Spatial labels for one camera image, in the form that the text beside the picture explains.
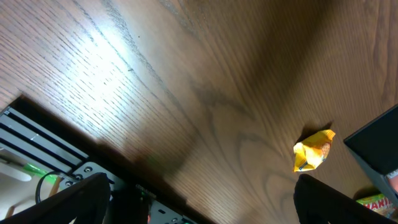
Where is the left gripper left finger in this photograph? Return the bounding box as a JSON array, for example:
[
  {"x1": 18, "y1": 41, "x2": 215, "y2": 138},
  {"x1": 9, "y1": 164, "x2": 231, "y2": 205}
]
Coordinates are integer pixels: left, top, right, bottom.
[{"x1": 1, "y1": 173, "x2": 111, "y2": 224}]

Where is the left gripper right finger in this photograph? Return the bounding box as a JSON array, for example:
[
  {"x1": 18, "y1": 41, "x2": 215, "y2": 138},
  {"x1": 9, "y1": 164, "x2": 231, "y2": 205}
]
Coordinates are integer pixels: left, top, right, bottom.
[{"x1": 294, "y1": 174, "x2": 395, "y2": 224}]

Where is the small orange yellow snack bag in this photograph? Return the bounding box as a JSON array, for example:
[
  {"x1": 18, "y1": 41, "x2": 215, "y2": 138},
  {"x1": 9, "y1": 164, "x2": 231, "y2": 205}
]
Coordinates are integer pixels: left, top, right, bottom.
[{"x1": 293, "y1": 129, "x2": 335, "y2": 172}]

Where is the red and white carton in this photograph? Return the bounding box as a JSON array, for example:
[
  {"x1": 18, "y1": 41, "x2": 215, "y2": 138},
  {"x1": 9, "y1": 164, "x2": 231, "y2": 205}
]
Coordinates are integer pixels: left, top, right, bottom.
[{"x1": 386, "y1": 169, "x2": 398, "y2": 193}]

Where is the dark green box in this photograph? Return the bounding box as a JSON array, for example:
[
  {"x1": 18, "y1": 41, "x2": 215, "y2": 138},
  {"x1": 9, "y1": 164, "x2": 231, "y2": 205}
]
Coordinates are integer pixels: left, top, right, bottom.
[{"x1": 343, "y1": 105, "x2": 397, "y2": 205}]

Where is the Haribo gummy worms bag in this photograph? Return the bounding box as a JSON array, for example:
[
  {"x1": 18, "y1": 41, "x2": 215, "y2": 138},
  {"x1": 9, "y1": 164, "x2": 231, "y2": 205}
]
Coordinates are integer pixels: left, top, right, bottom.
[{"x1": 357, "y1": 194, "x2": 397, "y2": 222}]

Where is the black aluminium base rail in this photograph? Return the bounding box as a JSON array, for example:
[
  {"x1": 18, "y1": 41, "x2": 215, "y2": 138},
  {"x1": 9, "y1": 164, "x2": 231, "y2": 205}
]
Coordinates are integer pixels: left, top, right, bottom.
[{"x1": 1, "y1": 105, "x2": 210, "y2": 223}]

